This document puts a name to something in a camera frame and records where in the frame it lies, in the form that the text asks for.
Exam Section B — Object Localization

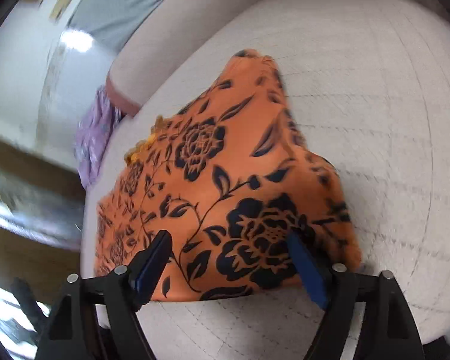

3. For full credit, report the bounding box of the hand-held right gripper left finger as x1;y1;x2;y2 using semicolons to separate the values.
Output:
35;229;173;360

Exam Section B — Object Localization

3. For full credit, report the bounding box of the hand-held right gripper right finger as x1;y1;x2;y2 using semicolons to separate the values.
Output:
286;231;425;360

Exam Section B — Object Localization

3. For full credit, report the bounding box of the orange black floral shirt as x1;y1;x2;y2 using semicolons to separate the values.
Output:
94;48;363;303

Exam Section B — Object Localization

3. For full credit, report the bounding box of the purple floral cloth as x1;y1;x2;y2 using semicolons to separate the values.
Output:
74;85;123;189

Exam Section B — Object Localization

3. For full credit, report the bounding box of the wooden glass door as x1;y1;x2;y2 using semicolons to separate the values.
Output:
0;127;86;346

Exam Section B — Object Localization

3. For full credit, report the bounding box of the quilted bed mattress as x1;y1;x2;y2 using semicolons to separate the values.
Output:
80;0;450;347

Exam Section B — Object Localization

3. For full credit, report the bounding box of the pink bolster pillow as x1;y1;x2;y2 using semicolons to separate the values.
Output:
105;0;284;118

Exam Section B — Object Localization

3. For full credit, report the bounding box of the grey pillow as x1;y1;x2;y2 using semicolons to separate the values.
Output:
67;0;181;56

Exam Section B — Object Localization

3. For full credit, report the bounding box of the yellowed wall plate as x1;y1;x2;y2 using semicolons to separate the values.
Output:
49;0;76;22

